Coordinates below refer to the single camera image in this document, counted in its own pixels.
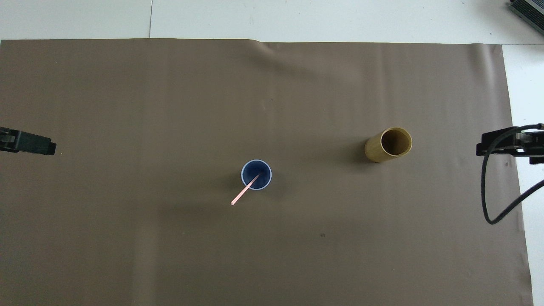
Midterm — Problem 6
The pink straw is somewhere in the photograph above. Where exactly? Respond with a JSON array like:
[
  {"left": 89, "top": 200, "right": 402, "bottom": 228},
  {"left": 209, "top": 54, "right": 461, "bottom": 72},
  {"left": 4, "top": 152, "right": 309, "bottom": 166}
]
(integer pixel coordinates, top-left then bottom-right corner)
[{"left": 230, "top": 173, "right": 261, "bottom": 206}]

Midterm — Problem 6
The black cable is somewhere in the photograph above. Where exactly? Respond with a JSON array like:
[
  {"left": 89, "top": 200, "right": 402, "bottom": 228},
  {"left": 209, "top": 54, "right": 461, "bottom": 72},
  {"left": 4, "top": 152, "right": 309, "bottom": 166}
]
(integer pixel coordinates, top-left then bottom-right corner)
[{"left": 481, "top": 123, "right": 544, "bottom": 225}]

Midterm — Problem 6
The yellow bamboo cup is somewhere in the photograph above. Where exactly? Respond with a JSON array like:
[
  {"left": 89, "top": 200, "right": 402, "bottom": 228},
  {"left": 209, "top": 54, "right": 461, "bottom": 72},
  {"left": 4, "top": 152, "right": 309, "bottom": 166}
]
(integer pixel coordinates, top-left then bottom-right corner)
[{"left": 364, "top": 127, "right": 413, "bottom": 164}]

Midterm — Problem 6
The blue cup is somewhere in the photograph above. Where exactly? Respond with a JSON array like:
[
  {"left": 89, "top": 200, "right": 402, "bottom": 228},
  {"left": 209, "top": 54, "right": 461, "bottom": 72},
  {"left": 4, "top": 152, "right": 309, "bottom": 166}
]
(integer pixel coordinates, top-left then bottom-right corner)
[{"left": 241, "top": 159, "right": 272, "bottom": 191}]

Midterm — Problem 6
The grey ribbed metal box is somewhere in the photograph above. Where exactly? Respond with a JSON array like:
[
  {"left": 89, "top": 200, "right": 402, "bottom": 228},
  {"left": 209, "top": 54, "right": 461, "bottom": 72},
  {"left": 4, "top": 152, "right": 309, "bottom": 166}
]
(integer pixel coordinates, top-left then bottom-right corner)
[{"left": 508, "top": 0, "right": 544, "bottom": 31}]

